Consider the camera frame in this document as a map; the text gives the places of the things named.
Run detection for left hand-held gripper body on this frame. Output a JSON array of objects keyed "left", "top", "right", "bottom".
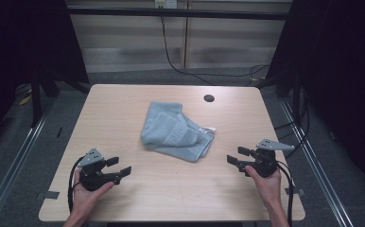
[{"left": 77, "top": 148, "right": 122, "bottom": 192}]

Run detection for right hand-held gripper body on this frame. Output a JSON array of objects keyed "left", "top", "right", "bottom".
[{"left": 238, "top": 138, "right": 296, "bottom": 179}]

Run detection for light blue towel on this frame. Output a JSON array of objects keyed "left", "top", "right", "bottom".
[{"left": 140, "top": 100, "right": 217, "bottom": 164}]

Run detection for person's right hand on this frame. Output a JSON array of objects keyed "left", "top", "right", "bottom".
[{"left": 244, "top": 165, "right": 283, "bottom": 206}]

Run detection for person's left hand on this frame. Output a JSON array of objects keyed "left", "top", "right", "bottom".
[{"left": 71, "top": 168, "right": 115, "bottom": 217}]

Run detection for grey tape piece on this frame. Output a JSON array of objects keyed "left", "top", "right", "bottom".
[
  {"left": 34, "top": 190, "right": 61, "bottom": 201},
  {"left": 284, "top": 186, "right": 306, "bottom": 197}
]

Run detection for black metal stand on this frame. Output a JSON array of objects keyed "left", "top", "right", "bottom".
[
  {"left": 291, "top": 75, "right": 302, "bottom": 125},
  {"left": 29, "top": 70, "right": 43, "bottom": 129}
]

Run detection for yellow strip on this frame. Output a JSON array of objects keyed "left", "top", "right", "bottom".
[{"left": 18, "top": 94, "right": 33, "bottom": 107}]

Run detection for dark curtain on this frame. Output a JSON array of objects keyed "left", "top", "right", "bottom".
[
  {"left": 0, "top": 0, "right": 91, "bottom": 155},
  {"left": 264, "top": 0, "right": 365, "bottom": 198}
]

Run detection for left hand-held gripper black cable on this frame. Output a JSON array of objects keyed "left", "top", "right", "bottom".
[{"left": 67, "top": 155, "right": 87, "bottom": 214}]

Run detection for hand-held gripper black cable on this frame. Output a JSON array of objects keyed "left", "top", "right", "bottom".
[
  {"left": 276, "top": 160, "right": 296, "bottom": 227},
  {"left": 67, "top": 155, "right": 87, "bottom": 214}
]

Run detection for right hand-held gripper black cable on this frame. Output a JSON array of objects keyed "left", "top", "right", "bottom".
[{"left": 276, "top": 160, "right": 296, "bottom": 227}]

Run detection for metal floor rail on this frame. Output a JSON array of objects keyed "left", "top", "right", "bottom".
[
  {"left": 0, "top": 99, "right": 56, "bottom": 227},
  {"left": 279, "top": 98, "right": 356, "bottom": 227}
]

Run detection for black floor cables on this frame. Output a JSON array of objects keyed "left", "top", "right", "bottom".
[{"left": 273, "top": 87, "right": 311, "bottom": 160}]

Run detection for black wall cable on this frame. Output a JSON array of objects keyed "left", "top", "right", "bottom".
[{"left": 160, "top": 15, "right": 270, "bottom": 87}]

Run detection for black horizontal frame bar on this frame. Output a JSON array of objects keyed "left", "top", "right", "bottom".
[{"left": 66, "top": 7, "right": 294, "bottom": 21}]

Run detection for white wall power outlet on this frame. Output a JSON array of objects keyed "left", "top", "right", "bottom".
[{"left": 153, "top": 0, "right": 179, "bottom": 9}]

